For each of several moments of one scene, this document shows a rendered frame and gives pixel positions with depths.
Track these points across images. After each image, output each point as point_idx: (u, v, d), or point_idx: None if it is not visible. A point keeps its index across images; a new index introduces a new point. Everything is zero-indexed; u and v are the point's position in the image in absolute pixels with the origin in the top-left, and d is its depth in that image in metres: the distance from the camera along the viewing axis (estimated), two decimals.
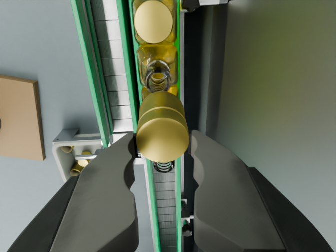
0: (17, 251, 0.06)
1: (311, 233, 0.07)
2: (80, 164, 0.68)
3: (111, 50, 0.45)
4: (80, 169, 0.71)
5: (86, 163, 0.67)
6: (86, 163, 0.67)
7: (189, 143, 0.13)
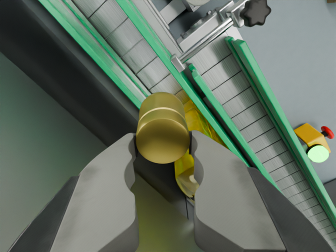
0: (17, 251, 0.06)
1: (311, 233, 0.07)
2: None
3: (259, 127, 0.43)
4: None
5: None
6: None
7: (189, 143, 0.13)
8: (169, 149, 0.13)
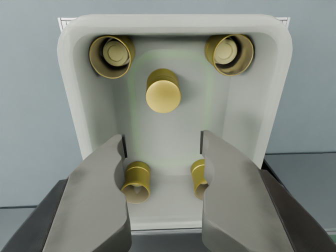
0: None
1: (323, 239, 0.06)
2: (153, 81, 0.19)
3: None
4: (116, 61, 0.20)
5: (160, 106, 0.19)
6: (159, 106, 0.19)
7: (201, 143, 0.13)
8: None
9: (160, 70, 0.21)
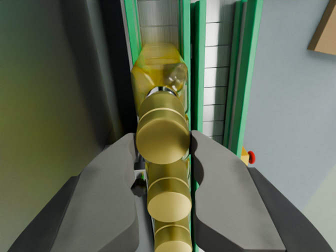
0: (17, 251, 0.06)
1: (311, 233, 0.07)
2: (147, 118, 0.12)
3: (213, 112, 0.43)
4: None
5: (158, 155, 0.13)
6: (156, 156, 0.13)
7: (189, 143, 0.13)
8: (174, 212, 0.15)
9: (158, 97, 0.15)
